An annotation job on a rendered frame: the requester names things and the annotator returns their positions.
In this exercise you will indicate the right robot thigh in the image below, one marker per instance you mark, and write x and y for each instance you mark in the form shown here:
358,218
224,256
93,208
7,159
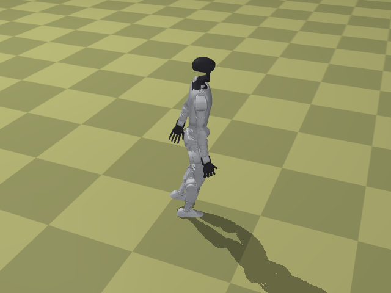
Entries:
197,167

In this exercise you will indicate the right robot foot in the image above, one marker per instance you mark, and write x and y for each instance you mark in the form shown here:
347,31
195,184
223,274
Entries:
192,213

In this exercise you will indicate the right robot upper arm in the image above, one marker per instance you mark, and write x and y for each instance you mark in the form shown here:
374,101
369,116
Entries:
201,106

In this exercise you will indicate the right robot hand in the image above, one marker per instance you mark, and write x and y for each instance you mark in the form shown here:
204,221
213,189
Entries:
208,168

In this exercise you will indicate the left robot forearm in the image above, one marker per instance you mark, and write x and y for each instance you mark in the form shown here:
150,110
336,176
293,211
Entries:
183,116

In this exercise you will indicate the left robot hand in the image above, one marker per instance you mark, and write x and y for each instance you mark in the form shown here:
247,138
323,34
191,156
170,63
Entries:
177,130

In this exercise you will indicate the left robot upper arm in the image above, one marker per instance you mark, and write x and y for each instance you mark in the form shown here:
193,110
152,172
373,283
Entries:
187,101

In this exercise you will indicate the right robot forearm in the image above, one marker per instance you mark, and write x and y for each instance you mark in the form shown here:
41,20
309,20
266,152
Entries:
202,141

